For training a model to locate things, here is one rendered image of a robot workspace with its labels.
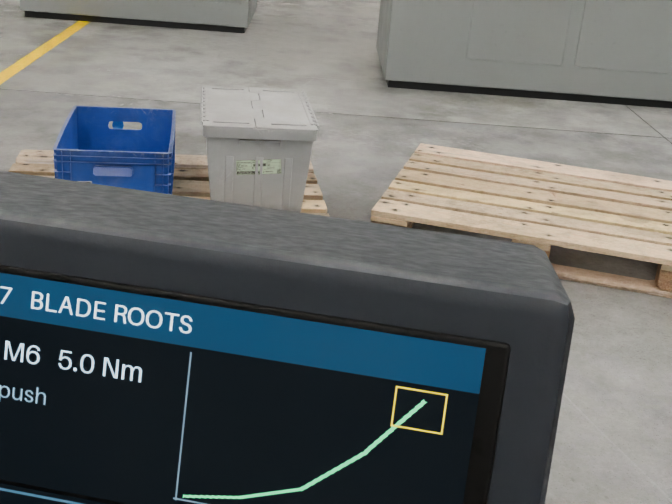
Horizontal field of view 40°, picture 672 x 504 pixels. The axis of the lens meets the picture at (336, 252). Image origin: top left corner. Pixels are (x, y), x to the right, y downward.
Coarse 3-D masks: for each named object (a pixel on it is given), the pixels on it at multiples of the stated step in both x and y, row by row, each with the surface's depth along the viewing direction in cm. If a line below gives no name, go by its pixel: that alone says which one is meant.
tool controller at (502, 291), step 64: (0, 192) 28; (64, 192) 30; (128, 192) 33; (0, 256) 24; (64, 256) 24; (128, 256) 23; (192, 256) 23; (256, 256) 23; (320, 256) 23; (384, 256) 25; (448, 256) 26; (512, 256) 28; (0, 320) 24; (64, 320) 24; (128, 320) 23; (192, 320) 23; (256, 320) 23; (320, 320) 23; (384, 320) 23; (448, 320) 22; (512, 320) 22; (0, 384) 24; (64, 384) 24; (128, 384) 24; (192, 384) 23; (256, 384) 23; (320, 384) 23; (384, 384) 23; (448, 384) 22; (512, 384) 22; (0, 448) 24; (64, 448) 24; (128, 448) 24; (192, 448) 24; (256, 448) 23; (320, 448) 23; (384, 448) 23; (448, 448) 23; (512, 448) 22
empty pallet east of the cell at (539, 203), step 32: (416, 160) 415; (448, 160) 417; (480, 160) 420; (512, 160) 424; (416, 192) 375; (448, 192) 376; (480, 192) 381; (512, 192) 382; (544, 192) 385; (576, 192) 389; (608, 192) 392; (640, 192) 395; (448, 224) 344; (480, 224) 344; (512, 224) 347; (544, 224) 352; (576, 224) 353; (608, 224) 359; (640, 224) 358; (640, 256) 329; (640, 288) 334
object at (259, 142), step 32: (224, 96) 359; (256, 96) 363; (288, 96) 367; (224, 128) 321; (256, 128) 323; (288, 128) 325; (224, 160) 328; (256, 160) 329; (288, 160) 330; (224, 192) 333; (256, 192) 335; (288, 192) 336
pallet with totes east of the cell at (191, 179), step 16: (16, 160) 373; (32, 160) 374; (48, 160) 375; (176, 160) 386; (192, 160) 388; (48, 176) 356; (176, 176) 369; (192, 176) 370; (208, 176) 371; (176, 192) 352; (192, 192) 353; (208, 192) 354; (304, 192) 362; (320, 192) 364; (304, 208) 346; (320, 208) 348
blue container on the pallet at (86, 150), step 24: (72, 120) 359; (96, 120) 373; (120, 120) 374; (144, 120) 376; (168, 120) 377; (72, 144) 360; (96, 144) 377; (120, 144) 378; (144, 144) 379; (168, 144) 381; (72, 168) 321; (96, 168) 365; (120, 168) 367; (144, 168) 324; (168, 168) 326; (168, 192) 331
